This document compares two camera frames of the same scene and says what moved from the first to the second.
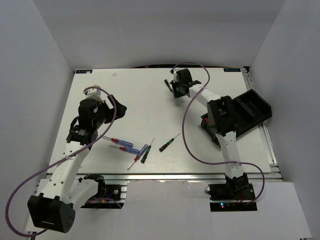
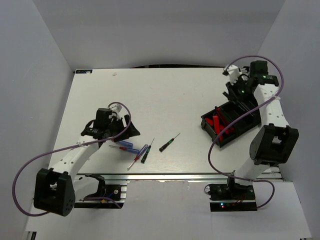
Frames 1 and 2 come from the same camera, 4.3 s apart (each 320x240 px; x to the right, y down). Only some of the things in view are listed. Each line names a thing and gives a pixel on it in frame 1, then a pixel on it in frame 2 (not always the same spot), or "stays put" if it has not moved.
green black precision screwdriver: [144, 157] stays put
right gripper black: [173, 84] to [232, 94]
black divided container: [250, 108] stays put
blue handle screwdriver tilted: [140, 153] stays put
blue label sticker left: [88, 71] stays put
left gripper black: [120, 110] to [131, 131]
